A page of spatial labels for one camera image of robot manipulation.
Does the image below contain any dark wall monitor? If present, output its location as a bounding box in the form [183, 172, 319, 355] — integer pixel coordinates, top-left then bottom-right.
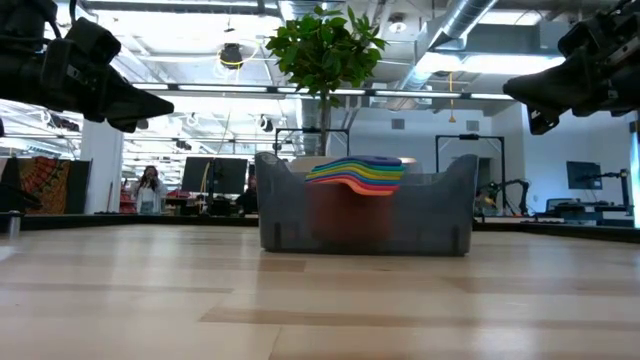
[566, 160, 603, 191]

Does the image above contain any green leafy potted tree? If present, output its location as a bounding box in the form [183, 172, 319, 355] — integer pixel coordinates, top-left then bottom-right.
[264, 5, 389, 157]

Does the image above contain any green measuring cup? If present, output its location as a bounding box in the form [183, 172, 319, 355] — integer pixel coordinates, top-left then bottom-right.
[312, 163, 405, 177]

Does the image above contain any black desk monitor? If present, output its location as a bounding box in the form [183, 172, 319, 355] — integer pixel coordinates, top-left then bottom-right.
[213, 157, 249, 195]
[181, 156, 215, 195]

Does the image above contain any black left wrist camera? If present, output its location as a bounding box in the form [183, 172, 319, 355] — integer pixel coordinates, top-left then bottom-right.
[64, 17, 123, 66]

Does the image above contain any orange measuring cup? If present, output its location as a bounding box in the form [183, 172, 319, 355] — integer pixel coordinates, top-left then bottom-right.
[305, 178, 401, 241]

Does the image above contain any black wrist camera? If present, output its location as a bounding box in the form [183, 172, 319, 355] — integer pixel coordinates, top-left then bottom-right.
[64, 17, 123, 66]
[557, 14, 609, 59]

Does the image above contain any teal measuring cup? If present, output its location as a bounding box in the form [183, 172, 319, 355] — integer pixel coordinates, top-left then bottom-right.
[324, 158, 405, 174]

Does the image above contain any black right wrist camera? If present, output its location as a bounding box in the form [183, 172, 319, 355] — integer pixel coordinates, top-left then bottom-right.
[557, 14, 609, 59]

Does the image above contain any person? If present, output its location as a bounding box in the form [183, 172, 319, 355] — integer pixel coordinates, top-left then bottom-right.
[234, 174, 260, 216]
[130, 165, 169, 215]

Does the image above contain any silver ceiling air duct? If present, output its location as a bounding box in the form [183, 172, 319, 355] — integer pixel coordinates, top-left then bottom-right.
[399, 0, 501, 101]

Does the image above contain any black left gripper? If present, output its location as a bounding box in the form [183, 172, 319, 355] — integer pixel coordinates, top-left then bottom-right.
[42, 37, 175, 134]

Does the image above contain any black panel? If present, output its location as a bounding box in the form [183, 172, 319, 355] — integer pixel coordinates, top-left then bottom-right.
[67, 158, 93, 215]

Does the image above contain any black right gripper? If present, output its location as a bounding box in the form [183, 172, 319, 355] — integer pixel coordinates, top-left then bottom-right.
[502, 0, 640, 136]

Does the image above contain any black ceiling dome camera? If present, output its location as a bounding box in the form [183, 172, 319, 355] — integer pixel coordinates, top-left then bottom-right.
[219, 42, 245, 70]

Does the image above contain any blue desk with equipment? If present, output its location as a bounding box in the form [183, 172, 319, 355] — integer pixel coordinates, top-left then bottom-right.
[532, 197, 635, 227]

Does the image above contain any patterned orange wall hanging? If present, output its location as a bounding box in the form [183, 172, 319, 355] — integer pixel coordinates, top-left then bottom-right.
[17, 157, 71, 214]

